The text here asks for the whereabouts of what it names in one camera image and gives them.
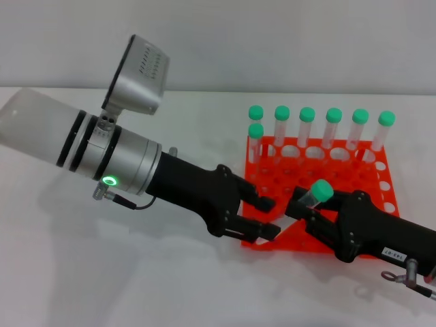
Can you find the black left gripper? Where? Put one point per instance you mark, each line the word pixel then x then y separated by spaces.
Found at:
pixel 190 190

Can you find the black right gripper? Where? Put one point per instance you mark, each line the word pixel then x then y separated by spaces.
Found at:
pixel 374 231

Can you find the clear test tube green cap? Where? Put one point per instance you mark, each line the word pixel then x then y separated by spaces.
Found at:
pixel 387 118
pixel 255 112
pixel 334 115
pixel 322 190
pixel 307 114
pixel 360 116
pixel 256 131
pixel 282 112

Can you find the orange test tube rack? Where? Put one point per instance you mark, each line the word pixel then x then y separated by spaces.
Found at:
pixel 316 168

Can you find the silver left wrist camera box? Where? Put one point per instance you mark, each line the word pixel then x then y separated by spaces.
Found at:
pixel 139 81

